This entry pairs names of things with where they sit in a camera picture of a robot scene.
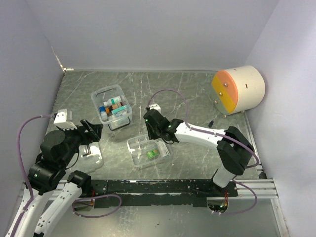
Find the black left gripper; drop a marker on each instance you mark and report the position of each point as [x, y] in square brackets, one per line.
[93, 134]

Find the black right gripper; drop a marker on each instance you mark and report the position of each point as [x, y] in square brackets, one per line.
[152, 136]

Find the brown bottle orange label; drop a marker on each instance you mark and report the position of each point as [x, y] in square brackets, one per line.
[113, 107]

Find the white swab packet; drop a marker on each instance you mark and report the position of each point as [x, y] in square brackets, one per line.
[163, 149]

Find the teal cartoon plaster packet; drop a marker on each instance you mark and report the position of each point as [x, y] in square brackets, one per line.
[120, 111]

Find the green white medicine box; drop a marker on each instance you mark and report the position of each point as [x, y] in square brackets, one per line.
[152, 154]

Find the clear plastic medicine box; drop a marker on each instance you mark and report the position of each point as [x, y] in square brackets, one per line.
[101, 95]

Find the clear compartment tray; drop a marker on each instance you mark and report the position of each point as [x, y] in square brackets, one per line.
[137, 148]

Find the clear box lid black handle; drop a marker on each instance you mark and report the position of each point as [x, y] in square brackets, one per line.
[90, 159]

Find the white bottle green label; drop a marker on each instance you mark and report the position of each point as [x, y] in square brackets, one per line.
[112, 101]

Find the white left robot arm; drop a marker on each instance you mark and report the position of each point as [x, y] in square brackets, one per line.
[57, 150]

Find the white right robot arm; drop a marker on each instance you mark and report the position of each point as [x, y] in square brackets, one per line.
[233, 148]

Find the small dark blue cap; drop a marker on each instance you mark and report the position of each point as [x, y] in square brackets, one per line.
[211, 124]

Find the cream cylinder orange face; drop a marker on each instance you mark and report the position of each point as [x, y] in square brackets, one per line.
[237, 89]

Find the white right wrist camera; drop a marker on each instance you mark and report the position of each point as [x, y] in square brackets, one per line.
[153, 106]

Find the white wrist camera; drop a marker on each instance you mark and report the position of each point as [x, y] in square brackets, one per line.
[153, 106]
[63, 120]

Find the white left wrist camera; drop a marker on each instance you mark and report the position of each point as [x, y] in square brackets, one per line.
[63, 120]

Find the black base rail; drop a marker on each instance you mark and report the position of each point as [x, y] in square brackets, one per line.
[113, 200]

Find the aluminium frame rail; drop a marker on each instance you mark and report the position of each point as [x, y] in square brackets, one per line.
[245, 189]

